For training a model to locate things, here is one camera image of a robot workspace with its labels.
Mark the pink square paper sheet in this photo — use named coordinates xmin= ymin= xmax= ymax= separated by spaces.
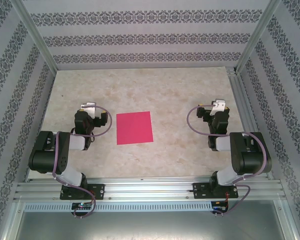
xmin=116 ymin=111 xmax=155 ymax=146

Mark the grey metal sheet panel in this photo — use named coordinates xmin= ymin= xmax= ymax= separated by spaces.
xmin=12 ymin=199 xmax=296 ymax=240

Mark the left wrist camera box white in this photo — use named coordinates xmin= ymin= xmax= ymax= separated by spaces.
xmin=80 ymin=100 xmax=98 ymax=119

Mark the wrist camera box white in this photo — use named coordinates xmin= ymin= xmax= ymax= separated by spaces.
xmin=211 ymin=98 xmax=228 ymax=117
xmin=80 ymin=100 xmax=98 ymax=119

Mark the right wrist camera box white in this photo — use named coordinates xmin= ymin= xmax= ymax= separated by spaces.
xmin=211 ymin=98 xmax=228 ymax=117

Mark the aluminium side rail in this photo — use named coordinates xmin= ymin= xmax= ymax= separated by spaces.
xmin=226 ymin=66 xmax=275 ymax=181

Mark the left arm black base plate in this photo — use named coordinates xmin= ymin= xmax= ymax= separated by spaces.
xmin=59 ymin=183 xmax=106 ymax=201

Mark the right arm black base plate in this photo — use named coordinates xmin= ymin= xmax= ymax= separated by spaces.
xmin=192 ymin=182 xmax=239 ymax=200

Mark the aluminium frame post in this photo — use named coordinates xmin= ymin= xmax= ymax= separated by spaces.
xmin=9 ymin=0 xmax=59 ymax=73
xmin=235 ymin=0 xmax=284 ymax=74

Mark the aluminium mounting rail beam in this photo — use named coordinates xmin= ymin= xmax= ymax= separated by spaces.
xmin=13 ymin=176 xmax=287 ymax=201

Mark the slotted grey cable duct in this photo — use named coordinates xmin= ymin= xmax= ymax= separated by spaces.
xmin=23 ymin=201 xmax=213 ymax=212

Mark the aluminium lower frame strut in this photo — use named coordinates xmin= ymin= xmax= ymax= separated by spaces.
xmin=0 ymin=198 xmax=26 ymax=240
xmin=273 ymin=198 xmax=300 ymax=240

